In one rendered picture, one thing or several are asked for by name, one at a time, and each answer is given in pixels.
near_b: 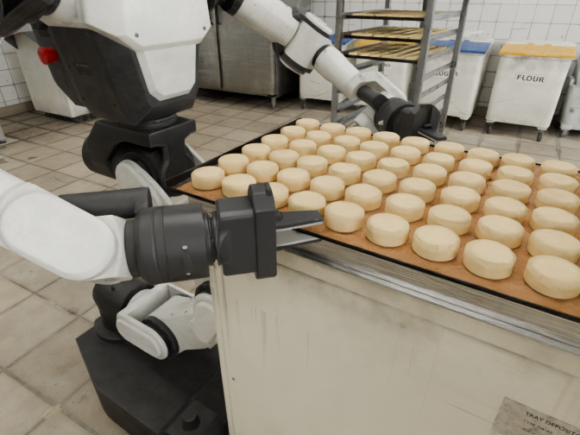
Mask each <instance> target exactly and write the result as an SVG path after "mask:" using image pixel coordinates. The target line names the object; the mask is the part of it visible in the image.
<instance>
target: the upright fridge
mask: <svg viewBox="0 0 580 435"><path fill-rule="evenodd" d="M280 1H282V2H283V3H285V4H286V5H287V6H288V7H293V6H297V7H298V8H299V9H301V10H302V11H304V12H305V13H308V12H311V4H312V0H280ZM209 17H210V22H211V28H210V29H209V31H208V32H207V34H206V35H205V37H204V39H203V40H202V41H201V42H200V43H199V88H205V89H212V90H220V91H232V92H239V93H245V94H252V95H258V96H265V97H268V98H271V100H272V105H273V107H272V109H276V107H274V105H275V104H276V99H275V98H278V97H281V96H283V95H285V94H288V93H289V92H292V91H296V90H298V89H299V75H298V74H297V73H295V72H293V71H291V70H290V69H289V68H287V67H286V66H285V65H284V64H283V63H282V62H281V60H280V57H279V56H278V55H277V54H276V53H275V52H274V50H273V46H272V41H270V40H269V39H267V38H266V37H264V36H262V35H260V34H259V33H257V32H256V31H254V30H253V29H252V28H250V27H248V26H247V25H245V24H244V23H242V22H240V21H238V20H237V19H236V18H235V17H233V16H231V15H230V14H228V13H227V12H225V11H223V10H222V8H221V7H220V6H219V5H218V4H217V5H216V6H215V8H214V9H213V11H212V12H211V13H210V14H209Z"/></svg>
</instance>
